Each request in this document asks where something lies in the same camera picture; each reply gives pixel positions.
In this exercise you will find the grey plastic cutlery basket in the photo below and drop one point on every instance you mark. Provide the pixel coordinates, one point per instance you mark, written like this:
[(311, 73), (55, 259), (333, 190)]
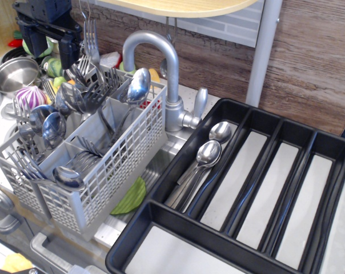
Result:
[(80, 213)]

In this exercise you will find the steel spoon front of basket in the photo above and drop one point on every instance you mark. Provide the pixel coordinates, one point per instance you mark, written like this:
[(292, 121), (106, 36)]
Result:
[(68, 179)]

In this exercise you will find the steel spoon left compartment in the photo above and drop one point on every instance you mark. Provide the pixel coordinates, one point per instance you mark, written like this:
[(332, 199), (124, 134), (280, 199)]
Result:
[(53, 130)]

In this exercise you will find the tall steel fork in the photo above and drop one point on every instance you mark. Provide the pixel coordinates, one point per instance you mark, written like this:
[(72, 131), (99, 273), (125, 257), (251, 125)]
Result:
[(92, 49)]

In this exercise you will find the stainless steel pot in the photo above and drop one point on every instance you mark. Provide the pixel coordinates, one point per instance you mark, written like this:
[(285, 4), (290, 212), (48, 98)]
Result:
[(16, 74)]

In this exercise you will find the green toy squash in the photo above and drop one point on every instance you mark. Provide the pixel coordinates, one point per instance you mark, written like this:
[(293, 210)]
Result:
[(54, 67)]

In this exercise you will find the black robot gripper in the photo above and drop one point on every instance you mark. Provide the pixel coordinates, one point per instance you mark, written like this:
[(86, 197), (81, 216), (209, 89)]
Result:
[(40, 19)]

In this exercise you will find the black cutlery tray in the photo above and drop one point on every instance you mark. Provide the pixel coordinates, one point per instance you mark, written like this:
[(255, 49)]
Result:
[(274, 203)]

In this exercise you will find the large steel spoon upright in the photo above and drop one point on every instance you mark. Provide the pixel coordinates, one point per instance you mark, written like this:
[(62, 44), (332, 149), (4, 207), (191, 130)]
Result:
[(136, 94)]

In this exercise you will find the silver kitchen faucet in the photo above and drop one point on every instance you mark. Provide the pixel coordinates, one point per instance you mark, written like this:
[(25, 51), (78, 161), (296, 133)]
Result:
[(176, 116)]

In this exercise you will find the yellow toy at bottom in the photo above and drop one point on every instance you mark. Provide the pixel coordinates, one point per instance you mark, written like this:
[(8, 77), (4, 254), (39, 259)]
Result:
[(16, 262)]

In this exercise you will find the purple white toy onion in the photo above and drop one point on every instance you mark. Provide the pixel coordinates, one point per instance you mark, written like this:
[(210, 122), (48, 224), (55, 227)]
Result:
[(31, 97)]

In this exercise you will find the steel spoon in tray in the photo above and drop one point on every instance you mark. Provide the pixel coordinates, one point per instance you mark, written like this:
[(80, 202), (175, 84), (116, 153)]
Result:
[(220, 132), (207, 155)]

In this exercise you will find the wooden round shelf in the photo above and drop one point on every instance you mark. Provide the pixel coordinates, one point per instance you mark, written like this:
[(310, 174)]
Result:
[(185, 8)]

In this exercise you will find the lower steel spoon in tray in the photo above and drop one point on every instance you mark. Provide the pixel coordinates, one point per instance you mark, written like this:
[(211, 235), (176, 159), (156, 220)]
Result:
[(207, 155)]

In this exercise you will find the grey metal post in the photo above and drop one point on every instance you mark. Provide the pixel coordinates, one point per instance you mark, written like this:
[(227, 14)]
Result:
[(266, 35)]

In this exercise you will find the green toy leaf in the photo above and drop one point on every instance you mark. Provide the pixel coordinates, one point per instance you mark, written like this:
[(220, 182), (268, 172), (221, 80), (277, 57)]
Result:
[(132, 199)]

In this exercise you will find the steel fork front left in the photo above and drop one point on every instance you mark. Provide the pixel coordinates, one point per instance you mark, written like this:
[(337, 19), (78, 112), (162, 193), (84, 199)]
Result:
[(29, 168)]

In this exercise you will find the upper steel spoon in tray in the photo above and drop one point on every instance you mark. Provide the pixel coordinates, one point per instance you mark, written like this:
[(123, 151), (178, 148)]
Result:
[(220, 132)]

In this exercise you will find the green toy cabbage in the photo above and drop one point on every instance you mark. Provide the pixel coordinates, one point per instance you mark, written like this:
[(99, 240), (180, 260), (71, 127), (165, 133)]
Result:
[(47, 52)]

